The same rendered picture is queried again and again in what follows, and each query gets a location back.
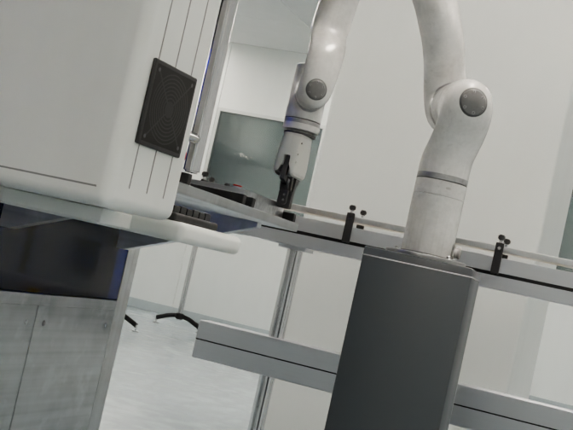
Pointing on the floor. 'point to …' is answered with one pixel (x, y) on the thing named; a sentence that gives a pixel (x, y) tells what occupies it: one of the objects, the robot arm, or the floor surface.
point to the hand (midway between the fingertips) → (285, 199)
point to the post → (113, 339)
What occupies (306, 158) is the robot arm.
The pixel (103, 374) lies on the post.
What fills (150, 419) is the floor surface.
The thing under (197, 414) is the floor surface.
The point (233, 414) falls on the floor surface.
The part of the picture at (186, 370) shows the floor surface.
